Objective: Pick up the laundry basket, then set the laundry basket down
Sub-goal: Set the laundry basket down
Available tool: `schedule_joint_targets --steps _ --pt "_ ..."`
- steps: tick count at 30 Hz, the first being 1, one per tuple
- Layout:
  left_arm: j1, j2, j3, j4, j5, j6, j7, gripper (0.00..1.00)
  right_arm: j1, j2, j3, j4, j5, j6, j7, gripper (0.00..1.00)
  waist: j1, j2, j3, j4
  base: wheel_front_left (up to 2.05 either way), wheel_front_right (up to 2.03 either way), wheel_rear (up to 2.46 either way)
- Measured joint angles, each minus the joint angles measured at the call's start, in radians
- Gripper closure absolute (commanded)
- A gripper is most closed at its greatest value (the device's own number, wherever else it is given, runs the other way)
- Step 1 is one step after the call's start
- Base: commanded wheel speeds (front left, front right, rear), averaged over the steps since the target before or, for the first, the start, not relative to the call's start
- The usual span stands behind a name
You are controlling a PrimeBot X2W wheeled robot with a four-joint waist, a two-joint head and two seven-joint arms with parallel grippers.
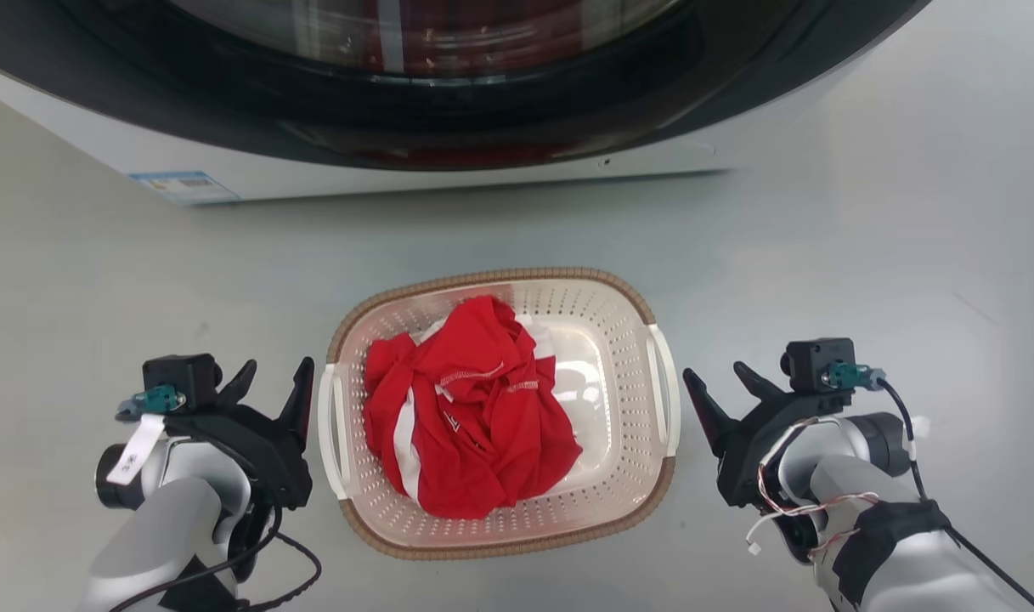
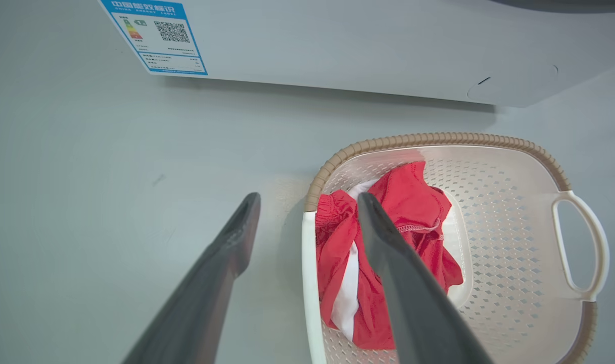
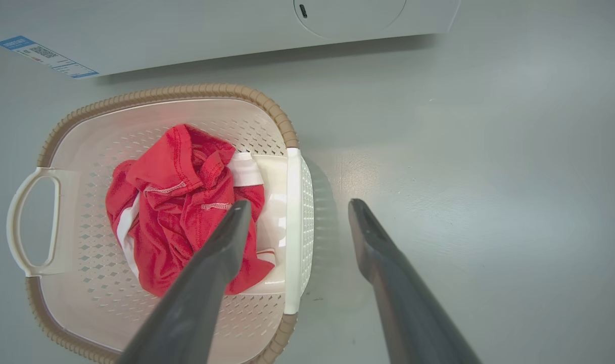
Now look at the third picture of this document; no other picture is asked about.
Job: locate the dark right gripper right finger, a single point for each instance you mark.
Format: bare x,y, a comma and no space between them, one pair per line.
408,303

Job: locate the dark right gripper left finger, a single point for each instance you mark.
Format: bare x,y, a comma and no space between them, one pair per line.
196,303

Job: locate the white garment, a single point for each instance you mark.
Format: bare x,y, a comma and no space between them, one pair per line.
273,202

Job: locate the round white filter cover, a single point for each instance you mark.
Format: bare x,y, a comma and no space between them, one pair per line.
352,17

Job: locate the red garment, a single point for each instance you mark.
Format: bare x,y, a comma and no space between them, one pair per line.
171,167

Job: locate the cream plastic laundry basket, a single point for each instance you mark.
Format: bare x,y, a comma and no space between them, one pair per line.
85,253

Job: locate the white front-load washing machine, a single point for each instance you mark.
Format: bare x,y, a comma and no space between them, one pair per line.
186,30

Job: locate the blue energy label sticker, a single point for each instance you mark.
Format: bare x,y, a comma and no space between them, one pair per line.
47,55

